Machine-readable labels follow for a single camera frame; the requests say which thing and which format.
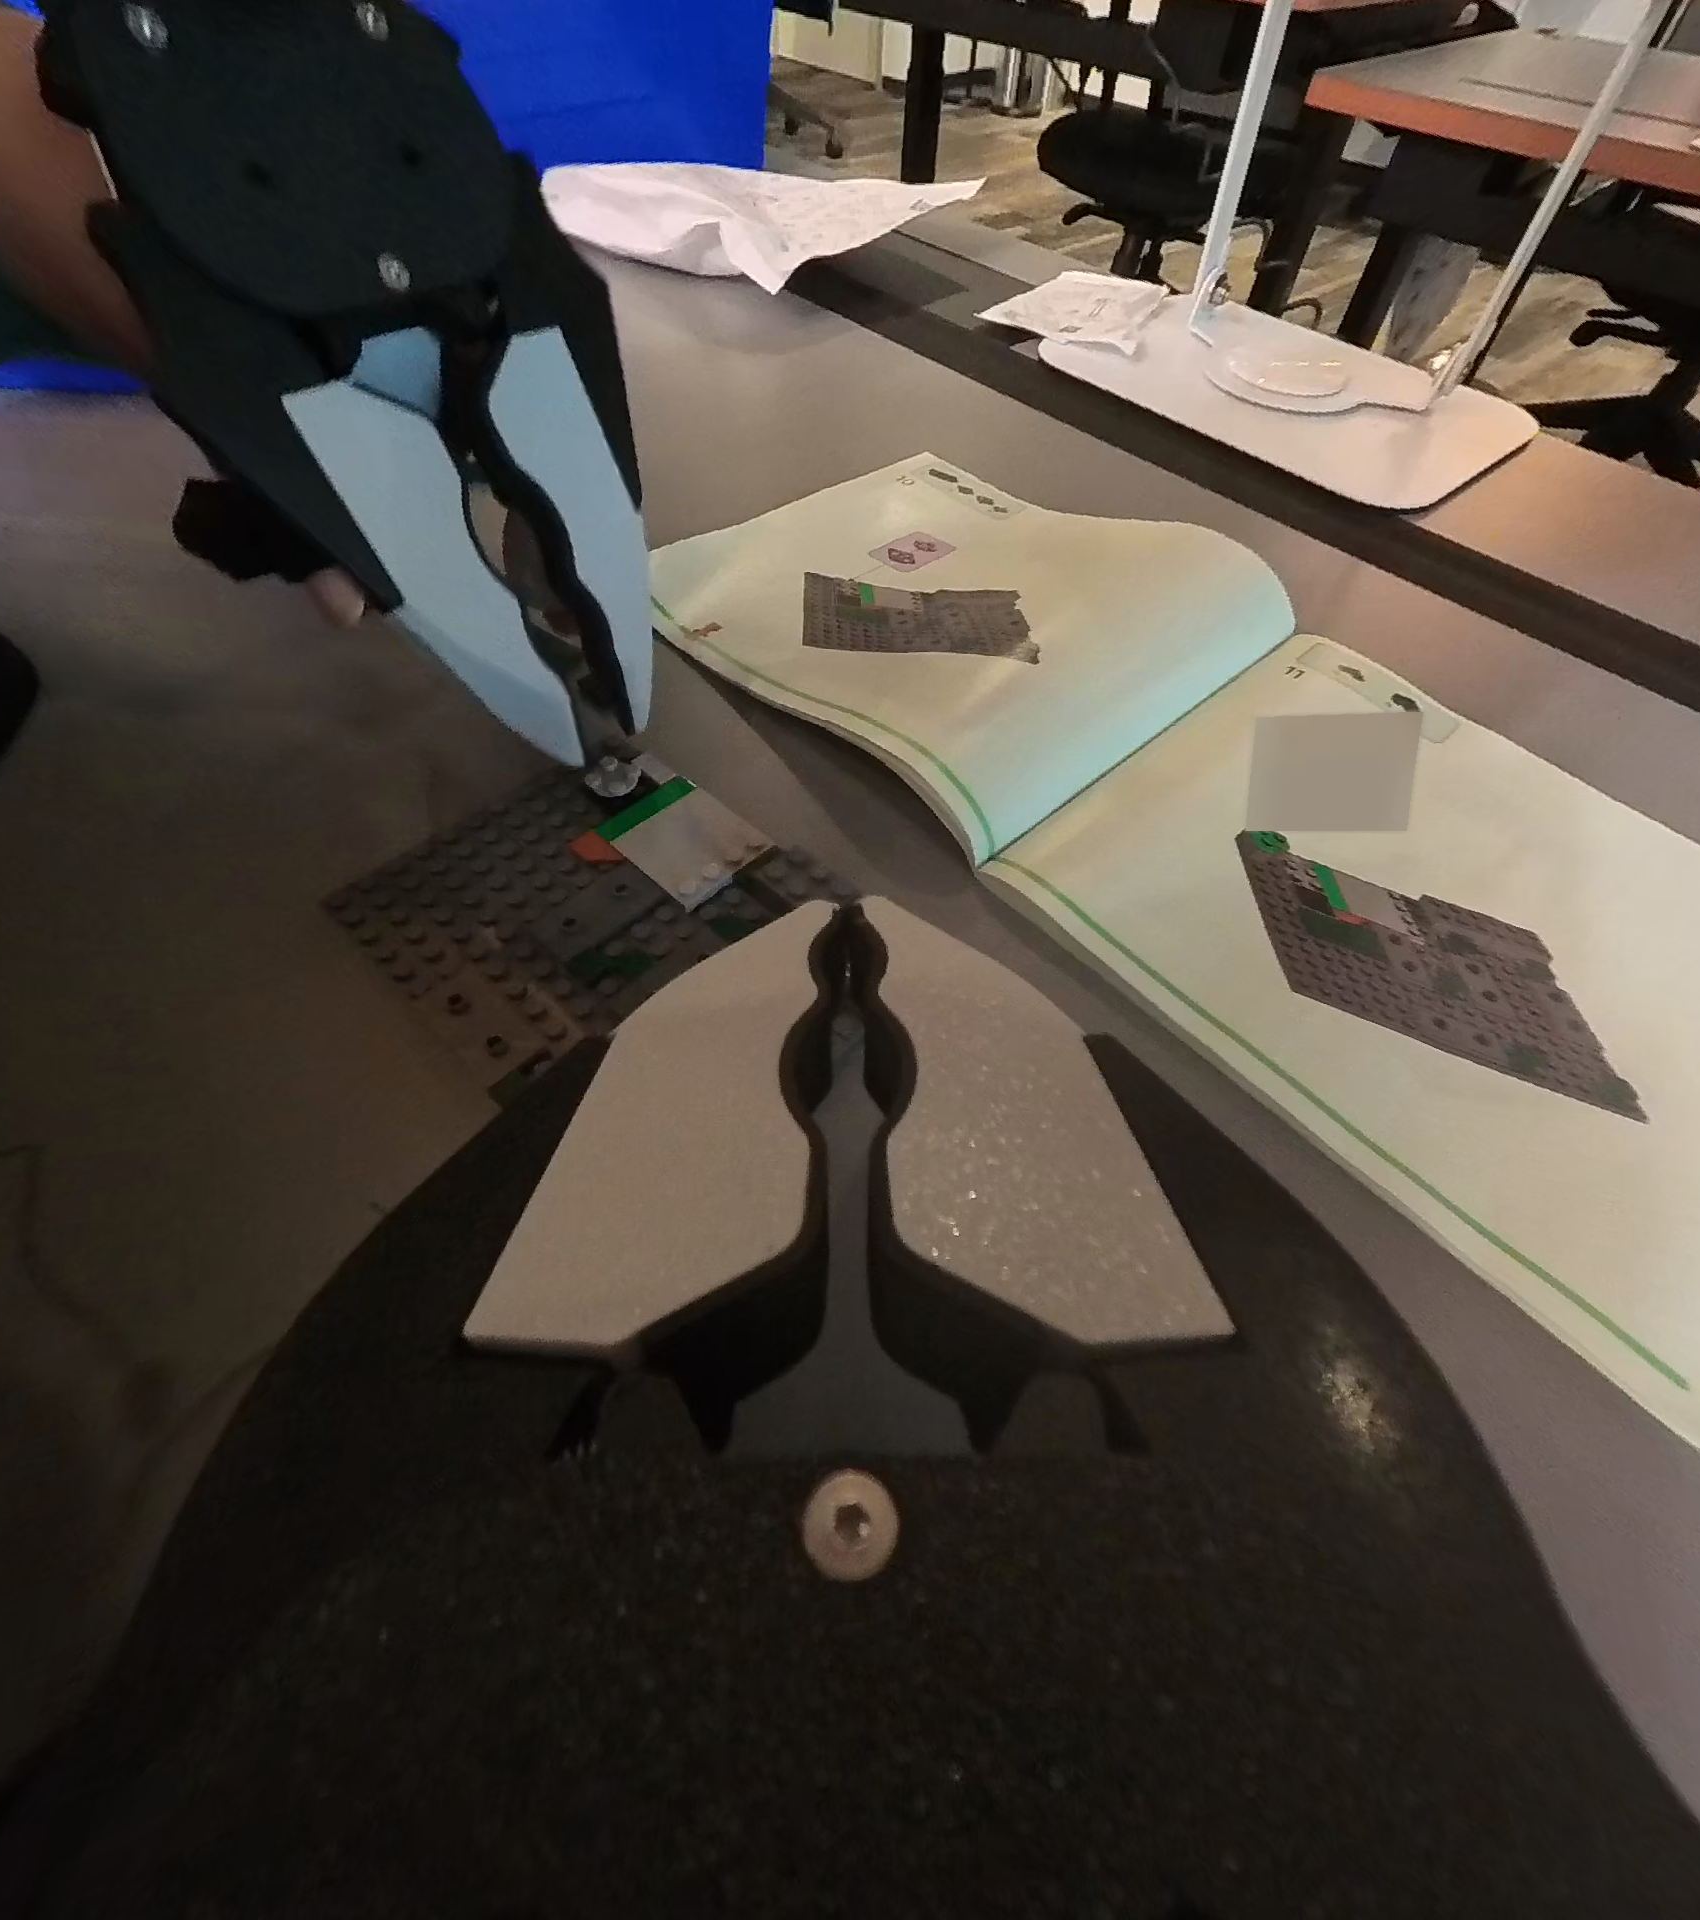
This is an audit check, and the crumpled white paper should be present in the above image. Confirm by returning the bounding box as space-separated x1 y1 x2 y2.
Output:
543 161 989 294

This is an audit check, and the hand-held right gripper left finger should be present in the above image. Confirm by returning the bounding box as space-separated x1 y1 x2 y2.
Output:
465 900 857 1367

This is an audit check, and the black office chair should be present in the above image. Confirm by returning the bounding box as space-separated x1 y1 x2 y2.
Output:
1524 254 1700 511
1036 89 1332 302

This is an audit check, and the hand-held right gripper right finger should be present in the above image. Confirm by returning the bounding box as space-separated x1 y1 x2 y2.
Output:
846 895 1241 1370

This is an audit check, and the open instruction booklet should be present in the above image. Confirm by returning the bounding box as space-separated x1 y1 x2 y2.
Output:
646 450 1700 1493

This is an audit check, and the brown office table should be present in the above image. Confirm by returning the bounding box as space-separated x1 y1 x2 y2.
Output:
1301 22 1700 353
835 0 1520 190

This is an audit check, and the grey studded building plate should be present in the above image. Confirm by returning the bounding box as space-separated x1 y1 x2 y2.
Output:
322 756 868 1111

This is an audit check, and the blue plastic bin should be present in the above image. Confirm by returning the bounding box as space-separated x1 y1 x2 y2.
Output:
0 0 779 399

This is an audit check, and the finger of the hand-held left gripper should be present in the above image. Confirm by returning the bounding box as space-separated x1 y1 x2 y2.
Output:
486 330 661 739
281 336 588 768

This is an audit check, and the white paper packet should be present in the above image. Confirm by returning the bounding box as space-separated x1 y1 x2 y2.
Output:
977 269 1168 360

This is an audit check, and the grey desk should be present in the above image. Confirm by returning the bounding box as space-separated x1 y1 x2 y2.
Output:
0 193 1700 1652

